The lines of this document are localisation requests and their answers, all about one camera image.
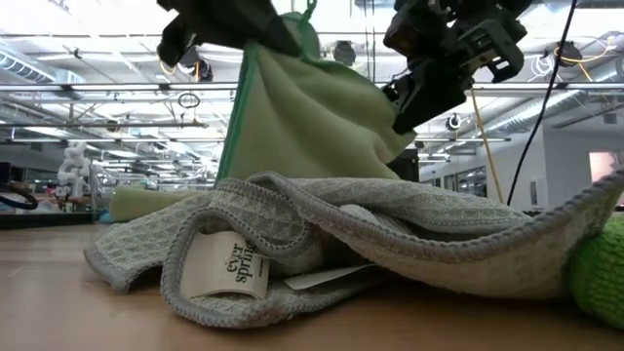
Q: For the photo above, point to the pale green microfiber towel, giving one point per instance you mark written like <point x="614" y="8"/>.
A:
<point x="146" y="205"/>
<point x="312" y="122"/>

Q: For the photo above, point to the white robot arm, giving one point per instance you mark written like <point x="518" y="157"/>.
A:
<point x="73" y="168"/>

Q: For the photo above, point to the blue microfiber towel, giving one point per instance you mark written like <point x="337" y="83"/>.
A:
<point x="103" y="216"/>

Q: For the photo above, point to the grey waffle microfiber towel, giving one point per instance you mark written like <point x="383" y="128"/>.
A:
<point x="390" y="219"/>

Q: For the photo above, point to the black hanging lamp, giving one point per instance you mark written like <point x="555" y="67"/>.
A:
<point x="453" y="121"/>
<point x="568" y="52"/>
<point x="343" y="52"/>

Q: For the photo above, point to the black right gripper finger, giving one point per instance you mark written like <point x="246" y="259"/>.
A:
<point x="394" y="92"/>
<point x="429" y="105"/>

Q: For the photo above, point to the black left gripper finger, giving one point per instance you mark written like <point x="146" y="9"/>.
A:
<point x="275" y="39"/>

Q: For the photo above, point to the bright green microfiber towel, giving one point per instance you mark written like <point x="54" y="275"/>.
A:
<point x="602" y="273"/>

